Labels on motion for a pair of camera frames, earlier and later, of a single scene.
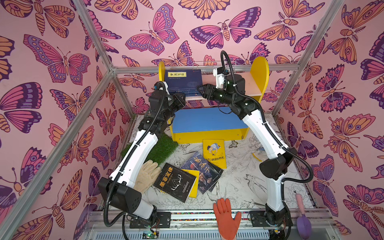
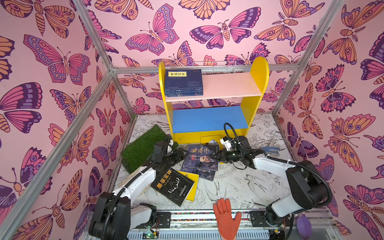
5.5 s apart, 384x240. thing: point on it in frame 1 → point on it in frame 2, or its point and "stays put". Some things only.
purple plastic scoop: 303,224 stays put
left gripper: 174,99 → 179,154
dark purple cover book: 208,172 → 201,157
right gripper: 207,91 → 224,155
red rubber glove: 227,226 stays put
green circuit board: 148,235 stays put
